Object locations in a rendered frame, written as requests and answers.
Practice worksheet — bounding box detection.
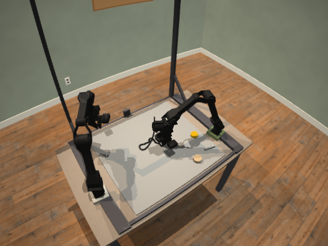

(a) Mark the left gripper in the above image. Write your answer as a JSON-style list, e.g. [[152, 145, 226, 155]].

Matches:
[[162, 130, 178, 149]]

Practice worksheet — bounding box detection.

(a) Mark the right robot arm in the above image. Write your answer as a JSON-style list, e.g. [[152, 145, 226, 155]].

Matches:
[[73, 90, 105, 199]]

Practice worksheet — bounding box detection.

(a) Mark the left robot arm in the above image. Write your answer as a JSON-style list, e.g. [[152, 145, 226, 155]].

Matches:
[[152, 90, 224, 143]]

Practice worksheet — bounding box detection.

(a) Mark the tan wooden disc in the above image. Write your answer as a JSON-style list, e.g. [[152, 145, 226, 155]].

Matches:
[[193, 155, 202, 163]]

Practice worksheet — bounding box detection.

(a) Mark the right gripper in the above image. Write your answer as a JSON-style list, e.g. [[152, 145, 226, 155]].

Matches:
[[87, 108, 110, 129]]

